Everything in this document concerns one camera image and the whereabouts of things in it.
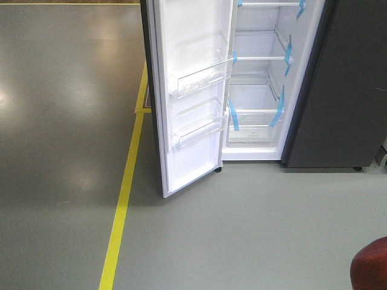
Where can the red yellow apple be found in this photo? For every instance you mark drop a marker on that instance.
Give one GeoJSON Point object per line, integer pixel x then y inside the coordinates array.
{"type": "Point", "coordinates": [368, 267]}

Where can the lower glass fridge shelf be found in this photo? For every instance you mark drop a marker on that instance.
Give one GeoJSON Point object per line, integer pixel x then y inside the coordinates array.
{"type": "Point", "coordinates": [254, 92]}

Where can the glass fridge shelf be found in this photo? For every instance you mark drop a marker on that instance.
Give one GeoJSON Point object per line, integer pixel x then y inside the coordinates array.
{"type": "Point", "coordinates": [268, 3]}
{"type": "Point", "coordinates": [259, 45]}
{"type": "Point", "coordinates": [254, 92]}

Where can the open fridge door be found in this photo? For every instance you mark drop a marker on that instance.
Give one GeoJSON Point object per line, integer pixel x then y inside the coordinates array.
{"type": "Point", "coordinates": [181, 37]}

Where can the middle glass fridge shelf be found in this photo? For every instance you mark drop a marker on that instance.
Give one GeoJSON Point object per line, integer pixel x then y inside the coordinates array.
{"type": "Point", "coordinates": [259, 45]}

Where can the upper glass fridge shelf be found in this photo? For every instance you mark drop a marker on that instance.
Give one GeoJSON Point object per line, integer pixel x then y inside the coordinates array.
{"type": "Point", "coordinates": [268, 3]}

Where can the clear lower door bin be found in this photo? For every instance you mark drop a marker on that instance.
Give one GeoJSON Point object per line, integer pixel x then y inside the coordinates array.
{"type": "Point", "coordinates": [193, 124]}

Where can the clear door bin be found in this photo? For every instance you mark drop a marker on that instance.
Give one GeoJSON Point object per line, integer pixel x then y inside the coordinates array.
{"type": "Point", "coordinates": [181, 86]}
{"type": "Point", "coordinates": [193, 124]}

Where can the blue tape strip lower left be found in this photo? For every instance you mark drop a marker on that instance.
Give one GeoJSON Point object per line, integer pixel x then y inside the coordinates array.
{"type": "Point", "coordinates": [234, 115]}

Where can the blue tape strip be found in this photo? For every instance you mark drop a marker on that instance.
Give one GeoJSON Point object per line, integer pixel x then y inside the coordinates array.
{"type": "Point", "coordinates": [234, 115]}
{"type": "Point", "coordinates": [288, 56]}
{"type": "Point", "coordinates": [302, 4]}
{"type": "Point", "coordinates": [280, 108]}

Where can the clear crisper drawer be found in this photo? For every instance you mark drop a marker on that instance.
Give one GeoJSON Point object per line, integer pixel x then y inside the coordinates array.
{"type": "Point", "coordinates": [251, 136]}

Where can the clear middle door bin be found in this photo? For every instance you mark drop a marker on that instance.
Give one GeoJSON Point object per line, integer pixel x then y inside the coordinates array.
{"type": "Point", "coordinates": [181, 86]}

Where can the blue tape strip lower right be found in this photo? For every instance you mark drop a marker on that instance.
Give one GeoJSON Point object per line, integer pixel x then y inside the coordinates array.
{"type": "Point", "coordinates": [280, 108]}

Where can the blue tape strip middle right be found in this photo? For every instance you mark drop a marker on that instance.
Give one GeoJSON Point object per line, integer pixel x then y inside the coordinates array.
{"type": "Point", "coordinates": [288, 56]}

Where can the blue tape strip upper right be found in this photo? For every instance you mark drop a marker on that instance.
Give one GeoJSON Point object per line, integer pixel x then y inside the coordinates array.
{"type": "Point", "coordinates": [302, 4]}

